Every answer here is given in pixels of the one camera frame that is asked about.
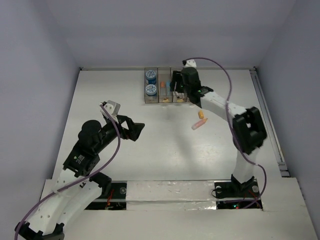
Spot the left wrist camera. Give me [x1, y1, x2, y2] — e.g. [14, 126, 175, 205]
[99, 100, 121, 123]

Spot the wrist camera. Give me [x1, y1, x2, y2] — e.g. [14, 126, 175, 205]
[182, 59, 197, 69]
[99, 100, 121, 123]

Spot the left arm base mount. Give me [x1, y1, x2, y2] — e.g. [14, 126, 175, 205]
[85, 181, 127, 211]

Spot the clear highlighter orange tip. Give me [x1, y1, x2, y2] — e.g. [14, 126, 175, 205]
[159, 87, 166, 96]

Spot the blue slime jar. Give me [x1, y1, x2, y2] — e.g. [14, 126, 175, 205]
[145, 84, 158, 97]
[144, 69, 157, 85]

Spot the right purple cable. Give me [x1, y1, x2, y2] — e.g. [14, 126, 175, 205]
[182, 57, 268, 210]

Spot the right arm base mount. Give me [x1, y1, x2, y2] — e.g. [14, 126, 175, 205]
[211, 179, 263, 210]

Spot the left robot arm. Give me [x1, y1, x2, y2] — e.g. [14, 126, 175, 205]
[14, 115, 145, 240]

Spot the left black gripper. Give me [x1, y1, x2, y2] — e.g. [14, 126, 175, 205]
[94, 114, 145, 153]

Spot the blue highlighter pen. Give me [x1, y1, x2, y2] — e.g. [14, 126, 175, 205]
[165, 81, 172, 96]

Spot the yellow highlighter cap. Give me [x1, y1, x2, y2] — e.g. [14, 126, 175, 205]
[198, 110, 205, 119]

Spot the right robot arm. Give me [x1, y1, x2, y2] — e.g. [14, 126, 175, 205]
[170, 67, 267, 196]

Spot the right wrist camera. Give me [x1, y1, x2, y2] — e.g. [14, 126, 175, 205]
[182, 59, 197, 69]

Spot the clear drawer bin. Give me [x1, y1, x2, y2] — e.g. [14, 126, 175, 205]
[157, 67, 173, 103]
[143, 67, 159, 104]
[169, 67, 187, 103]

